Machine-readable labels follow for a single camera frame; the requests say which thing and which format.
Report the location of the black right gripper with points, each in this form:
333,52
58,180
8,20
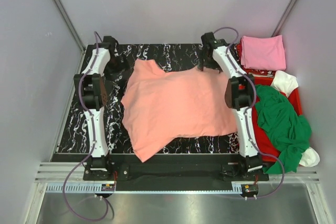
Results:
202,62

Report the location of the black marble pattern mat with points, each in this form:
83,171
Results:
170,57

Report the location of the folded pink t shirt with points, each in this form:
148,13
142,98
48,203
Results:
263,53

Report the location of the salmon pink t shirt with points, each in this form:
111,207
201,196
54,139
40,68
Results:
160,106

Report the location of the red t shirt in bin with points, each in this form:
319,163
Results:
263,142

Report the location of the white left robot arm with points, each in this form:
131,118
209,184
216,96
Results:
92,96

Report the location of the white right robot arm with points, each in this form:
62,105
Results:
240,96

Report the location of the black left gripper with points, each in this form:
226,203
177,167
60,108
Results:
109,71

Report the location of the red plastic bin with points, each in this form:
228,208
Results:
268,157

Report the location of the white slotted cable duct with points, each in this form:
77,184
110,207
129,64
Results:
224,188

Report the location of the green t shirt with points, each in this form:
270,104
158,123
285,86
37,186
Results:
288,132

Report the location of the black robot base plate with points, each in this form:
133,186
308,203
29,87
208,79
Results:
189,169

